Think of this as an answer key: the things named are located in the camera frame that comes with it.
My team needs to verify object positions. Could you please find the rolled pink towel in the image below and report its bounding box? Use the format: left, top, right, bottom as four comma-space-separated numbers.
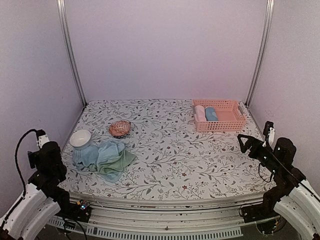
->
194, 105, 207, 122

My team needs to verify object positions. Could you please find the front aluminium rail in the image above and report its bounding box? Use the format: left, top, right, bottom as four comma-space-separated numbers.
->
47, 193, 286, 240

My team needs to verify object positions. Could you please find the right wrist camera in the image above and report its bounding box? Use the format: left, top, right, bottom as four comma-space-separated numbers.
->
263, 121, 275, 147

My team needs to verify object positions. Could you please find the light blue towel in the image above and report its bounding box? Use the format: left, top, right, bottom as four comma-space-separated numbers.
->
73, 139, 125, 183

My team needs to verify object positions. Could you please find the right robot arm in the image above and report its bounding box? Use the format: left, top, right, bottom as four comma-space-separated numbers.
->
237, 134, 320, 240

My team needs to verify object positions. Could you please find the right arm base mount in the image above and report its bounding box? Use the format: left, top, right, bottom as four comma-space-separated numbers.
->
238, 204, 278, 223

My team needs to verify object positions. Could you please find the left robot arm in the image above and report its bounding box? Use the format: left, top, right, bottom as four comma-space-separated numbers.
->
0, 141, 75, 240

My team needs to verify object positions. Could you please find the green panda towel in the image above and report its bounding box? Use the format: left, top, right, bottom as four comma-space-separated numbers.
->
96, 150, 136, 176

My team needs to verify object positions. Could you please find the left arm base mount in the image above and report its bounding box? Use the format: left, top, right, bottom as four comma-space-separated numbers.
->
56, 199, 92, 223

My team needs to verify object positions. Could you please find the pink plastic basket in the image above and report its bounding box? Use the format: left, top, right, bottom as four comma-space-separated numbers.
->
192, 99, 246, 132

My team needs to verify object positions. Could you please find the rolled blue towel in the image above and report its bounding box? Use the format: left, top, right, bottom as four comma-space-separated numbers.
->
204, 106, 218, 122

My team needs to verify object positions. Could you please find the aluminium frame post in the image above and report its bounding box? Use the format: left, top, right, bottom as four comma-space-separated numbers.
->
56, 0, 88, 108
245, 0, 275, 109

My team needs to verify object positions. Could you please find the left aluminium frame post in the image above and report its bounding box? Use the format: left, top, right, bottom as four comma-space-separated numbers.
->
56, 0, 88, 108

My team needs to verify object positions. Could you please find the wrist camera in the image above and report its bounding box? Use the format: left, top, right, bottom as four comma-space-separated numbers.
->
263, 121, 275, 147
35, 129, 50, 149

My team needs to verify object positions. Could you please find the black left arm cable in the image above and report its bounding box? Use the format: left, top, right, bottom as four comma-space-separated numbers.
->
14, 128, 41, 198

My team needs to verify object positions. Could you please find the floral table mat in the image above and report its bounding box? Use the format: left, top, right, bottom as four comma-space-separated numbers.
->
61, 99, 274, 201

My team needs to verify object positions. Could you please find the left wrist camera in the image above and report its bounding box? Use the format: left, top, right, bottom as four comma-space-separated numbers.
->
35, 129, 50, 149

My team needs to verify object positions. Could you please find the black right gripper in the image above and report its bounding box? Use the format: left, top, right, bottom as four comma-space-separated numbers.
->
238, 134, 282, 176

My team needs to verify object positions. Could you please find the white ceramic bowl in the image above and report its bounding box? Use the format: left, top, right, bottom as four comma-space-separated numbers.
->
69, 129, 92, 150

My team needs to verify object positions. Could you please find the right aluminium frame post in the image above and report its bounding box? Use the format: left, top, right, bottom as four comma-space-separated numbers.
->
245, 0, 275, 109

